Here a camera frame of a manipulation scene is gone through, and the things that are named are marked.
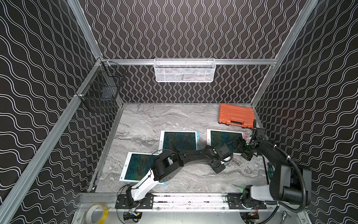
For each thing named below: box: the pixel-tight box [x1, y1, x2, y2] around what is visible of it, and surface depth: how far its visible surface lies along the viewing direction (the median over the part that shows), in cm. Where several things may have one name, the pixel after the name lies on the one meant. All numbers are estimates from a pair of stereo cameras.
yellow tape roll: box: [85, 203, 109, 224], surface depth 71 cm
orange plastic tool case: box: [218, 103, 255, 129], surface depth 109 cm
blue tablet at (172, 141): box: [158, 130, 200, 155], surface depth 100 cm
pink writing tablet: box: [206, 128, 247, 154], surface depth 102 cm
